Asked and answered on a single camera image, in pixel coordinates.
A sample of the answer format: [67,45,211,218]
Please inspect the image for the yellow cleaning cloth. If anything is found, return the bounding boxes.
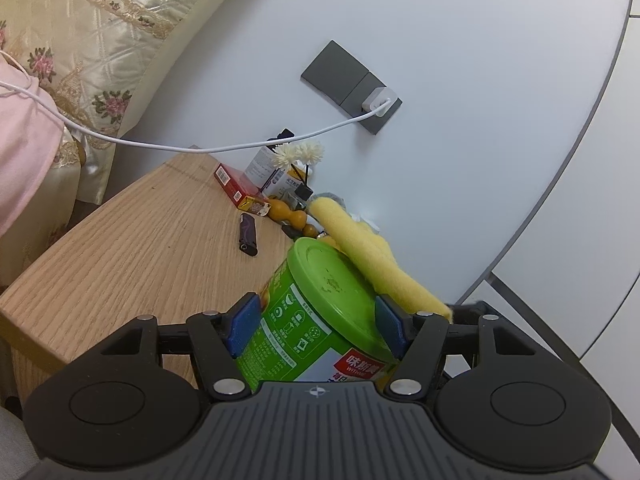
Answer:
[307,196,454,323]

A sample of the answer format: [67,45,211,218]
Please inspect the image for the green lidded can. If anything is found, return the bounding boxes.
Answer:
[236,237,396,390]

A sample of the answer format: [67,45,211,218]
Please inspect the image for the dark lighter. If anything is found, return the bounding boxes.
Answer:
[239,212,258,257]

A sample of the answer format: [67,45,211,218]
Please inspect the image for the red cigarette box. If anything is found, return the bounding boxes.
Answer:
[215,164,270,217]

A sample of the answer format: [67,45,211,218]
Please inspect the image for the grey crumpled cloth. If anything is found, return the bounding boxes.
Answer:
[313,192,347,209]

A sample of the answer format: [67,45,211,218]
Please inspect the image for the white wardrobe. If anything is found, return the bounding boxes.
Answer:
[463,0,639,479]

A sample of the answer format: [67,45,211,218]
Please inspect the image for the white diffuser flowers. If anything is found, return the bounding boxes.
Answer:
[273,141,324,169]

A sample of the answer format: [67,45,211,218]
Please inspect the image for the white charger plug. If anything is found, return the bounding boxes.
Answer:
[361,87,398,117]

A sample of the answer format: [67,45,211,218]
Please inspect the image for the pink bedding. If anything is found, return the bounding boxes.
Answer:
[0,54,63,232]

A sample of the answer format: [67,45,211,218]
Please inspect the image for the quilted cream headboard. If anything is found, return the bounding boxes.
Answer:
[1,0,224,285]

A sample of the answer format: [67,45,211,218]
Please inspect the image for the orange gourd bead string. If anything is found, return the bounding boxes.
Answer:
[264,198,342,248]

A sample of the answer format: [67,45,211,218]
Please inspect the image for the white charging cable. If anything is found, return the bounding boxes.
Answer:
[0,49,394,155]

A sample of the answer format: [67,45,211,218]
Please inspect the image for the grey wall socket panel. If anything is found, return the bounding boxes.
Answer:
[300,40,402,134]

